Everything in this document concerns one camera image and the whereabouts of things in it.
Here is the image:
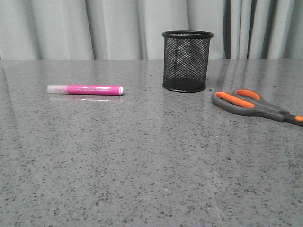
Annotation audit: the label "pink highlighter pen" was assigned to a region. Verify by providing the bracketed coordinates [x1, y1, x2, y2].
[47, 85, 124, 96]

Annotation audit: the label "grey orange scissors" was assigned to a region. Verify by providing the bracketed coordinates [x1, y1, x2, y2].
[211, 89, 303, 126]

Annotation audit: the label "black mesh pen cup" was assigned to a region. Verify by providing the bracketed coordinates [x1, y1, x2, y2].
[162, 30, 214, 93]

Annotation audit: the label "grey curtain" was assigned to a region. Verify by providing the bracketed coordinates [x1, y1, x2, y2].
[0, 0, 303, 60]

